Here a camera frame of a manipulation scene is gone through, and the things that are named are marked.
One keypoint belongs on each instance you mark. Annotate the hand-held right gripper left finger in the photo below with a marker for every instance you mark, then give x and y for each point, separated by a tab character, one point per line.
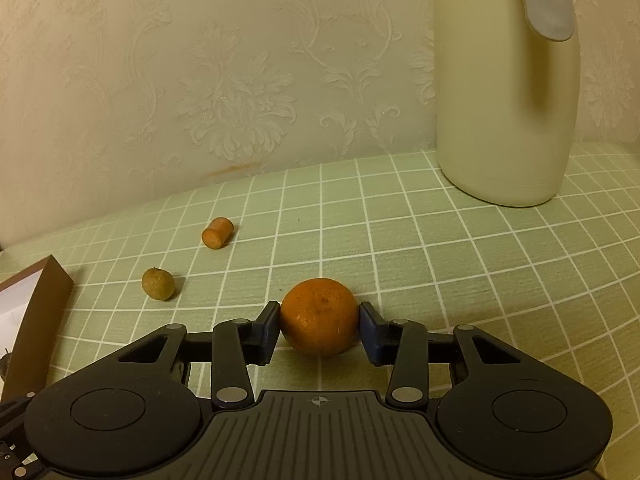
270	332

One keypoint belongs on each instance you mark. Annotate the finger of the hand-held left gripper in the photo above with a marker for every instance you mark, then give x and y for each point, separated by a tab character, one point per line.
10	425

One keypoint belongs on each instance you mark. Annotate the brown cardboard box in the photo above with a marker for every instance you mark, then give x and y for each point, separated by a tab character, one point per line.
42	320

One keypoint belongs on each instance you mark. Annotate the large orange tangerine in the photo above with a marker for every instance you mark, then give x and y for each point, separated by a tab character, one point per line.
320	317

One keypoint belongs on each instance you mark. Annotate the orange carrot piece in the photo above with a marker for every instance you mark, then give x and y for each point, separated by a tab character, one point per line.
217	233

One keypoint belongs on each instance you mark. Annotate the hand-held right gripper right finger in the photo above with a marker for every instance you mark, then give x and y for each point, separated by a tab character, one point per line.
371	335

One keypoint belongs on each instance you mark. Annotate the small green-brown round fruit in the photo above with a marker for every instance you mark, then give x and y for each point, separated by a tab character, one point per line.
158	284

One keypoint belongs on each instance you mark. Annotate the green checked tablecloth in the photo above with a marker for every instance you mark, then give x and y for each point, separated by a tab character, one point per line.
475	285

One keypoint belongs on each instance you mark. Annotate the cream thermos jug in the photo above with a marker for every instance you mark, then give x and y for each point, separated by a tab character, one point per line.
500	135

